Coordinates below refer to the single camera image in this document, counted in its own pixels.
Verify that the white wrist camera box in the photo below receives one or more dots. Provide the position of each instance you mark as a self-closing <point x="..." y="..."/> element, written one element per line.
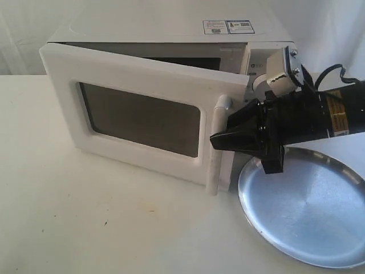
<point x="284" y="72"/>

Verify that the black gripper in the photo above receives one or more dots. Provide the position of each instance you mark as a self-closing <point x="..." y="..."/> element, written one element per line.
<point x="289" y="119"/>

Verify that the blue energy label sticker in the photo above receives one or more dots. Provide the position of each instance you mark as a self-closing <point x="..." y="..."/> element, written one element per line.
<point x="240" y="27"/>

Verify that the round stainless steel tray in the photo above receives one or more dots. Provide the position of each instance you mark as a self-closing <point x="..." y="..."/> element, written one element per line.
<point x="313" y="211"/>

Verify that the white microwave oven body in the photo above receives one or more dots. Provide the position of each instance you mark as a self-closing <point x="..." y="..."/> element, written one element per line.
<point x="107" y="28"/>

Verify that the white warning label sticker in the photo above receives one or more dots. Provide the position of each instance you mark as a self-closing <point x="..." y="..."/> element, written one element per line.
<point x="215" y="27"/>

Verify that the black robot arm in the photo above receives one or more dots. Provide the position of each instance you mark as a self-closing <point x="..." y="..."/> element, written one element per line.
<point x="262" y="129"/>

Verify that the upper white control knob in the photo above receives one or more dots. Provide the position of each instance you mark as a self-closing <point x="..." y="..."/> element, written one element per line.
<point x="260" y="83"/>

